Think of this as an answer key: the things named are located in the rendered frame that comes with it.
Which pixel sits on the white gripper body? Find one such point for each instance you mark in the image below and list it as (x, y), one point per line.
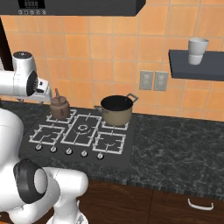
(42, 96)

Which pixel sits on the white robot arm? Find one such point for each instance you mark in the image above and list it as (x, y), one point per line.
(11, 137)

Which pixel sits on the brown kettle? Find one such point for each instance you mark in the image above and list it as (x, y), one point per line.
(59, 108)

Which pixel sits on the silver hob knob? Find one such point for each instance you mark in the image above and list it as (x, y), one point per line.
(68, 151)
(84, 153)
(53, 149)
(100, 155)
(38, 147)

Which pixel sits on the black gas hob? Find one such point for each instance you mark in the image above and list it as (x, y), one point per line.
(81, 145)

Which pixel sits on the tan pot with black interior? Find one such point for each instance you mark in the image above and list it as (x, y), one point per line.
(117, 116)

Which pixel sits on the black range hood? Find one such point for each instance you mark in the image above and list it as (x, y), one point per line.
(87, 7)

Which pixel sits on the brown wooden cupboard door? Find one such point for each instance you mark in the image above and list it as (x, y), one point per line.
(116, 204)

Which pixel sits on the white cup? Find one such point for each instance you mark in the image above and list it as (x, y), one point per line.
(197, 49)

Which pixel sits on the brown wooden drawer front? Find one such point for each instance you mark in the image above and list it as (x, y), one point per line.
(175, 210)

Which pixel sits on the grey wall outlet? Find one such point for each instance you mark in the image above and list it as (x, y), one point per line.
(161, 81)
(146, 80)

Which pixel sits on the dark wall shelf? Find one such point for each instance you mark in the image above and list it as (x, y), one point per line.
(201, 69)

